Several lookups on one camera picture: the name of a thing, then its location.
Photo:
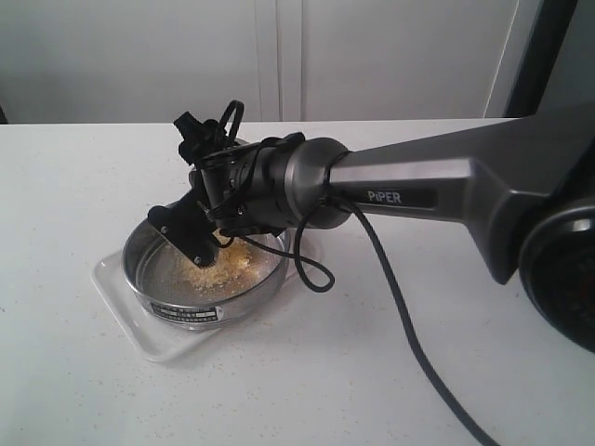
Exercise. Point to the dark vertical post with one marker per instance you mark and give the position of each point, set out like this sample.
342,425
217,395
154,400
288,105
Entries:
539,57

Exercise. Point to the grain mixture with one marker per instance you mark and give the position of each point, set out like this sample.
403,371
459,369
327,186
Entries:
239,267

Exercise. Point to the white cabinet doors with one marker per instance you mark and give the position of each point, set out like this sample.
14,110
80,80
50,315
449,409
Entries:
148,61

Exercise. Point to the white rectangular tray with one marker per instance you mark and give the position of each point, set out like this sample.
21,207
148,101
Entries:
154,339

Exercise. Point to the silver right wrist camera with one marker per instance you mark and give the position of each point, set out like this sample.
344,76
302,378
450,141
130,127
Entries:
199,139

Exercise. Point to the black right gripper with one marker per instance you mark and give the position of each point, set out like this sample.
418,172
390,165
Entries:
212,213

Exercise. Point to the round steel mesh sieve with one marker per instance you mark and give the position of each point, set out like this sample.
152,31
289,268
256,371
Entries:
149,265

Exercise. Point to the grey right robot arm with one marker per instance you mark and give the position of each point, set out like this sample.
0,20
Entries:
524,189

